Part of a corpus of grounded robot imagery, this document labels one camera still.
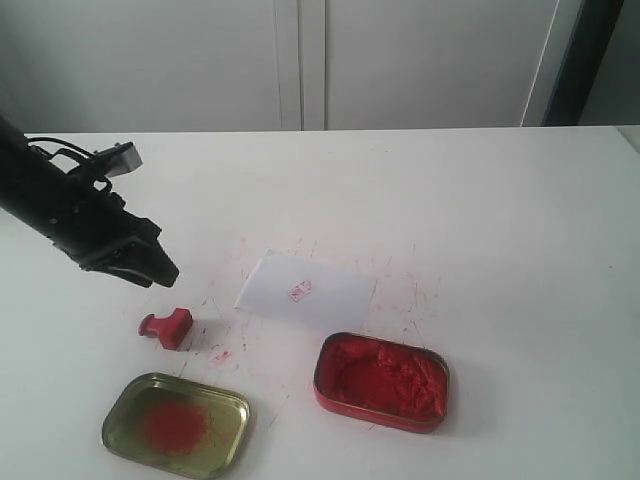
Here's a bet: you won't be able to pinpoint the red rubber stamp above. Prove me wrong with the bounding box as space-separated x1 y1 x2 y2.
138 308 194 351

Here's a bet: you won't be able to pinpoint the dark door frame post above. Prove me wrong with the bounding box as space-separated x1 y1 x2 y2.
541 0 625 127

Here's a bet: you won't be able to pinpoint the white cabinet doors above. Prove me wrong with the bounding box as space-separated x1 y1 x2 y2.
1 1 558 133

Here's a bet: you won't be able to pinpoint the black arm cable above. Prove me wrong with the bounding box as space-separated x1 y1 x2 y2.
27 139 114 194

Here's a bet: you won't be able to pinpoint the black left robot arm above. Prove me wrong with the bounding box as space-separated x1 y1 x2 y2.
1 120 179 288

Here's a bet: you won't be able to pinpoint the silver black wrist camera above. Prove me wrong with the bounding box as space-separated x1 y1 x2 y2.
92 142 143 178

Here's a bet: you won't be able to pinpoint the white paper sheet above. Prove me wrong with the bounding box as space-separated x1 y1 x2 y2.
234 249 377 332

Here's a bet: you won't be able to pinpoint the red ink paste tin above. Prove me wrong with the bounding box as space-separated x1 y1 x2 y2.
313 332 449 434

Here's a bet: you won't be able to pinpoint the gold tin lid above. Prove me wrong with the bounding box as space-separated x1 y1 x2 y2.
101 372 251 479

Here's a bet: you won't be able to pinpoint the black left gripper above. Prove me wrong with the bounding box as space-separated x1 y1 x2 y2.
47 192 180 288

